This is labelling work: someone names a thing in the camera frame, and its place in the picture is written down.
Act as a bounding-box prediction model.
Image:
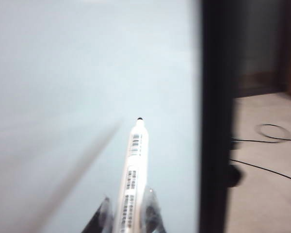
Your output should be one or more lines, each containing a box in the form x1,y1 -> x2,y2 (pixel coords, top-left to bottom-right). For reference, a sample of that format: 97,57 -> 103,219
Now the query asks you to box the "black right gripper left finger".
81,197 -> 116,233

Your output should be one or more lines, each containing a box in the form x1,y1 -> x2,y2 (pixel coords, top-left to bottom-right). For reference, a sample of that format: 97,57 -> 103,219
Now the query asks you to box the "thin black floor cable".
232,124 -> 291,144
229,159 -> 291,183

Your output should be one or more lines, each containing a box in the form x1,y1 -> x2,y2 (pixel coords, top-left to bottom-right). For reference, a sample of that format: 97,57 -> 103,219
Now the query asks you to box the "black stand caster wheel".
229,164 -> 243,187

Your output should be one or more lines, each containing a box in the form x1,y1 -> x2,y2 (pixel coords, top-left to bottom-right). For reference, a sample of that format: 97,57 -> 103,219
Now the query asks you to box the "white whiteboard marker pen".
118,117 -> 150,233

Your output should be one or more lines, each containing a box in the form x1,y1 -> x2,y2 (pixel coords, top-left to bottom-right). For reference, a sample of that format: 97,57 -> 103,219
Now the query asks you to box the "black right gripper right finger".
142,186 -> 168,233

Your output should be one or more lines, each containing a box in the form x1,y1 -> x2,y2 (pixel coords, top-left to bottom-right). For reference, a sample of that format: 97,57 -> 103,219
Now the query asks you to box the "white whiteboard with black frame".
0,0 -> 236,233

